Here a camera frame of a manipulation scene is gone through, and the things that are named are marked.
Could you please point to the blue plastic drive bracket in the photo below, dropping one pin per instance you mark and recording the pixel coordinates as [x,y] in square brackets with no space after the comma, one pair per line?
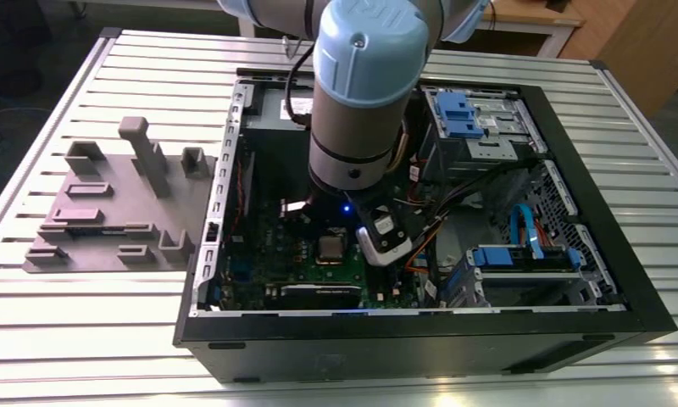
[458,110]

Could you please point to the silver CPU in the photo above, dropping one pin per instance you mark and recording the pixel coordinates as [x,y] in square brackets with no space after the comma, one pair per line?
[332,248]

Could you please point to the black PC case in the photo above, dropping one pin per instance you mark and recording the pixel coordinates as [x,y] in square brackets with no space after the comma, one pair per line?
[430,347]

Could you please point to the black RAM slot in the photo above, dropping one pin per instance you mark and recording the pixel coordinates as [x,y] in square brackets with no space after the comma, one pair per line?
[395,284]
[378,284]

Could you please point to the wooden desk white frame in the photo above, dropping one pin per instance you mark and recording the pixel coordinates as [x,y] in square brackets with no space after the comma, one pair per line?
[543,19]

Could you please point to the grey power supply unit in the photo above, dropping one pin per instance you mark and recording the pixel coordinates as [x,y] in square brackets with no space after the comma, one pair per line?
[271,148]

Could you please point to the black graphics card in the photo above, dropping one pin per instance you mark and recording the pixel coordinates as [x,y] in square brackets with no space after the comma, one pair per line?
[316,292]

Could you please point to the green motherboard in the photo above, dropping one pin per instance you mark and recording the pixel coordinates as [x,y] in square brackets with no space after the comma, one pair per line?
[278,254]

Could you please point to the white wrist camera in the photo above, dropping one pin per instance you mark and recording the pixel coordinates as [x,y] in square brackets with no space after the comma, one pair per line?
[392,250]

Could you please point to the silver drive cage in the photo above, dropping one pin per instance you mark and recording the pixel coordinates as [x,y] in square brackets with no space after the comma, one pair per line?
[487,148]

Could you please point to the hard disk in blue carrier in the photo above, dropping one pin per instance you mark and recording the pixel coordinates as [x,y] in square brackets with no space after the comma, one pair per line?
[498,256]

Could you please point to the silver disk bay cage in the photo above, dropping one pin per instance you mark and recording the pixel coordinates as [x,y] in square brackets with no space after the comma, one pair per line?
[543,276]

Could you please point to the grey parts rack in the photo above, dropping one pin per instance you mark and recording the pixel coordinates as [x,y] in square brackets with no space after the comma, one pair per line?
[124,199]

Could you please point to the CPU socket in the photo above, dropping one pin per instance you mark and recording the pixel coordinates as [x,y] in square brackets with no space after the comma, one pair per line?
[331,262]

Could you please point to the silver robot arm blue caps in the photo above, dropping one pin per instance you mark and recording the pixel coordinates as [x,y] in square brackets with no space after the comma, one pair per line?
[362,106]

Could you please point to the dark office chair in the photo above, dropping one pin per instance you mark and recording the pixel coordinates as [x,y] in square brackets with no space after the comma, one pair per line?
[11,72]

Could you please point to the wooden cabinet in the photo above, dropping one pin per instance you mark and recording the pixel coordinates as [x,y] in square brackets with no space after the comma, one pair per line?
[644,42]

